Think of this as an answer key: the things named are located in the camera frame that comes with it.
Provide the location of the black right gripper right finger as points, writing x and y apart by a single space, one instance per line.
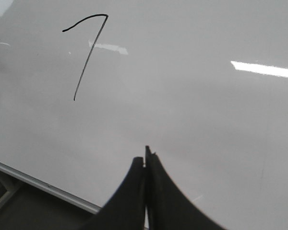
168 208

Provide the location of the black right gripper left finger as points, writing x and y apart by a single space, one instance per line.
126 208

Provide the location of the white whiteboard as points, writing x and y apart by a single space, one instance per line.
86 85

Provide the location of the white table frame leg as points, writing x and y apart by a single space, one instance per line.
8 187

